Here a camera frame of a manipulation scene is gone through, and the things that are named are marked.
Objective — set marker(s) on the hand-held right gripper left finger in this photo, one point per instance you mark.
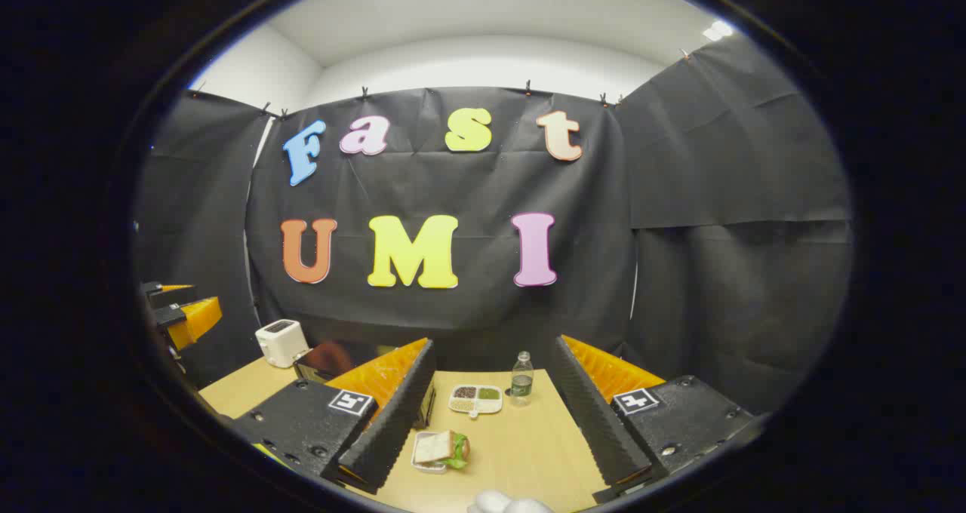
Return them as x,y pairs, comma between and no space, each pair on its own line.
392,430

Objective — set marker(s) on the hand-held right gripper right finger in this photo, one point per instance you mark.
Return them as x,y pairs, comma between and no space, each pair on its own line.
596,422

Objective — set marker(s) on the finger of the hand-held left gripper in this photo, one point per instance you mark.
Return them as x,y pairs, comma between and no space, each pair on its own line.
155,290
172,315

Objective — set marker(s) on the sandwich with lettuce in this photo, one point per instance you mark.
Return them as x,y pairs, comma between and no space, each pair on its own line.
434,446

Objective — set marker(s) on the black electric oven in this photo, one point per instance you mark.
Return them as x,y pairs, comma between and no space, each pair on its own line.
332,358

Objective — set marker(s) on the white rectangular tray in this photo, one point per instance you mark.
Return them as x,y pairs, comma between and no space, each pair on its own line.
430,468

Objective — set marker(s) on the clear water bottle green label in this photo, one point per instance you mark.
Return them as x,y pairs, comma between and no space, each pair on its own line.
521,385

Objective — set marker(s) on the white divided plate with grains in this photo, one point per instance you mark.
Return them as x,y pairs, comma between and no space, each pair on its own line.
475,403

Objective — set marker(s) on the white toaster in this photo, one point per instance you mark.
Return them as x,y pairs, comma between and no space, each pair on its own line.
281,343

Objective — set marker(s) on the black backdrop cloth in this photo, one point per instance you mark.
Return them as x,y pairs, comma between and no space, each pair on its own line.
679,196

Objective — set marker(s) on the ceiling light panel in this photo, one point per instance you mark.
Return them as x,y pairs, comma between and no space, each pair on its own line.
718,31

